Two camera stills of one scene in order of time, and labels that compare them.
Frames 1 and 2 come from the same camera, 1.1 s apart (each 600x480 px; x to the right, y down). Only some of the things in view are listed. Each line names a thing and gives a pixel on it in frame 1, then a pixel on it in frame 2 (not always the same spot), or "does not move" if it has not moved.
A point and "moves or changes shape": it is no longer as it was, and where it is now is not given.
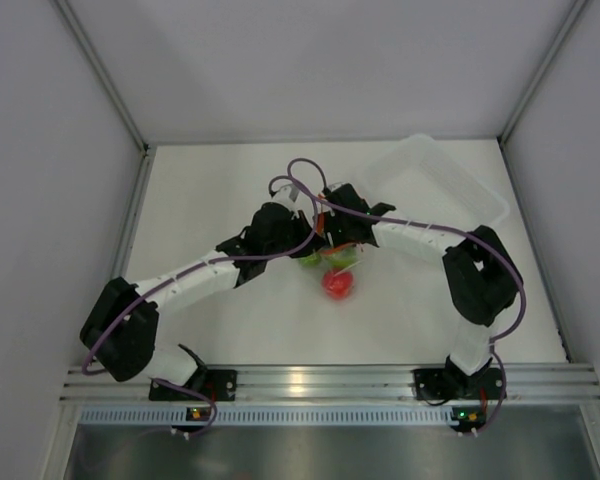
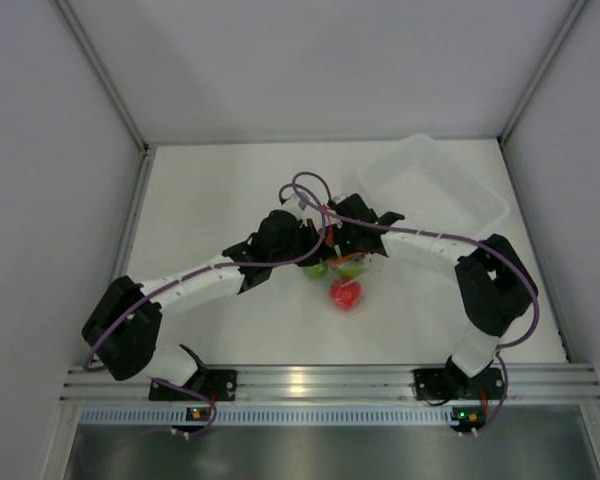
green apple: [311, 260] moves or changes shape
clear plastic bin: [419, 179] does not move
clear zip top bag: [336, 268] moves or changes shape
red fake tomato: [337, 283] -> [345, 293]
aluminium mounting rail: [523, 383] does not move
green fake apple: [345, 258] moves or changes shape
